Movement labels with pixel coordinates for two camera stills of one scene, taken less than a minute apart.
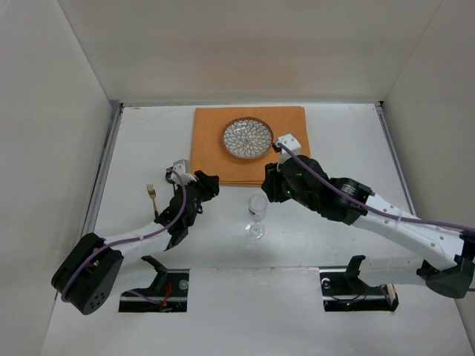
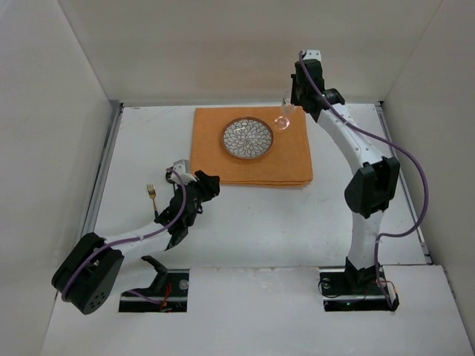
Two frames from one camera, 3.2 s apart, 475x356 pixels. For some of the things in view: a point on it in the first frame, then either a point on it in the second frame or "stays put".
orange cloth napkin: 209,153 stays put
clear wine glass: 257,205 → 289,109
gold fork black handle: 152,193 stays put
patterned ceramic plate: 248,137 stays put
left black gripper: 200,187 stays put
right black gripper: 274,183 → 297,98
